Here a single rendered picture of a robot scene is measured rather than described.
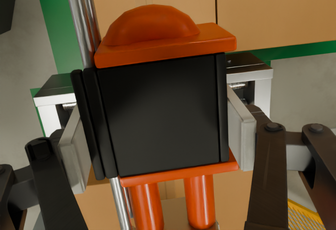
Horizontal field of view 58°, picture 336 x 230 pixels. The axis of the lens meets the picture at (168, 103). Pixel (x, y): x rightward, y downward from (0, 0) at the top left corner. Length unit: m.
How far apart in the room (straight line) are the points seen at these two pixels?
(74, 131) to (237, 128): 0.08
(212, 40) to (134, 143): 0.07
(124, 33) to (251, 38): 0.82
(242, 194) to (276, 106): 1.11
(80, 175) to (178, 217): 0.11
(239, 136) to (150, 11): 0.08
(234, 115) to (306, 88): 1.62
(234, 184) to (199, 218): 0.42
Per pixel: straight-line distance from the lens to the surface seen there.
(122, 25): 0.17
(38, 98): 0.94
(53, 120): 0.97
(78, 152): 0.16
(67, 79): 1.03
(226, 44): 0.16
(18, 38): 1.56
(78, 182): 0.16
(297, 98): 1.77
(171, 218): 0.25
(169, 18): 0.17
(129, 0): 0.90
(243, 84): 1.00
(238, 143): 0.16
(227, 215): 0.70
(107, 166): 0.18
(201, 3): 0.91
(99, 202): 0.65
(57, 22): 1.50
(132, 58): 0.16
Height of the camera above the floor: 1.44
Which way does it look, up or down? 66 degrees down
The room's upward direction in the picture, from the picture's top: 167 degrees clockwise
